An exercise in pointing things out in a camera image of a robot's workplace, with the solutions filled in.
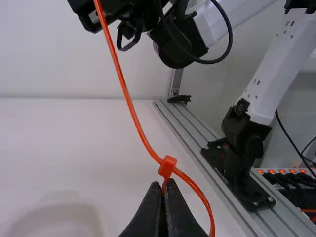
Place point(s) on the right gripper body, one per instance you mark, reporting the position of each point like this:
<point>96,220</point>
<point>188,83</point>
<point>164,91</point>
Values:
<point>81,10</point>

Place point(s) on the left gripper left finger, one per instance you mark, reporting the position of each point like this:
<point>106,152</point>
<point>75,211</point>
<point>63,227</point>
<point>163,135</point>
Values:
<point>148,214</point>

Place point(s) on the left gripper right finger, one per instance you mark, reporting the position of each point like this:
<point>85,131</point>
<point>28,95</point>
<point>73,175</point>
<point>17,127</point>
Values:
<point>180,217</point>

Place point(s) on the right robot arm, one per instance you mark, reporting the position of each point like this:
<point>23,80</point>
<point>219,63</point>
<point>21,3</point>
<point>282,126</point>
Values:
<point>271,74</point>

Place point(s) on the silver rails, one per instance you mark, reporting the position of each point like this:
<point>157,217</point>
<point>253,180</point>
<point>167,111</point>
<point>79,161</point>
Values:
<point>197,138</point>

